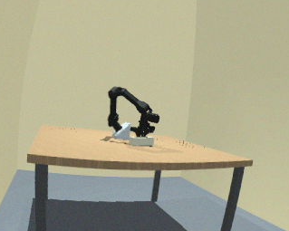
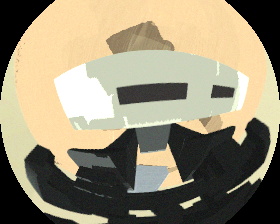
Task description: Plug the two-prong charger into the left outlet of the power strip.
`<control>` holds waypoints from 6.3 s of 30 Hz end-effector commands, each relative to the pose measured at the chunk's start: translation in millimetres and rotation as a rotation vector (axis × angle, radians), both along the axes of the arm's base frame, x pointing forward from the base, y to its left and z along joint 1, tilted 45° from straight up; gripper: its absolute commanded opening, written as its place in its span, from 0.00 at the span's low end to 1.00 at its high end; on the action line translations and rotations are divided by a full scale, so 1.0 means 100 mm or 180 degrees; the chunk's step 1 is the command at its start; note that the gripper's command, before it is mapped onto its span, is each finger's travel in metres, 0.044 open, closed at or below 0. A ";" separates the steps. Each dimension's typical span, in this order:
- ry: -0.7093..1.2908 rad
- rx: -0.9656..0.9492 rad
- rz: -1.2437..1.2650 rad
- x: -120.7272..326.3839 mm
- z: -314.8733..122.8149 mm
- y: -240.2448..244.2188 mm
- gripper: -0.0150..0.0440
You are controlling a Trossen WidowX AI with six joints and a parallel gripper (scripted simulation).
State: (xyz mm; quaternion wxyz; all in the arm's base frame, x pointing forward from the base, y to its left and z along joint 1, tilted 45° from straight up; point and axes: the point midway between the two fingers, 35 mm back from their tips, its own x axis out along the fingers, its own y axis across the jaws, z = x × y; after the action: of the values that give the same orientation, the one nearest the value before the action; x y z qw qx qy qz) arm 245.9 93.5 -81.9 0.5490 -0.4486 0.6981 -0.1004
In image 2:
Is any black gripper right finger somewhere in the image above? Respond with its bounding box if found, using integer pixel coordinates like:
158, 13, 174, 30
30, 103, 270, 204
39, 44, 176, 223
167, 123, 236, 183

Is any black two-prong plug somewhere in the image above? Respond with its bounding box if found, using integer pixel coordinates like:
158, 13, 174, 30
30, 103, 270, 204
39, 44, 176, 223
135, 123, 171, 153

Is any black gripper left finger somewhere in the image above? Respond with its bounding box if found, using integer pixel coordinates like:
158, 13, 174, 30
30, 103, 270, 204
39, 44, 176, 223
67, 128, 139, 191

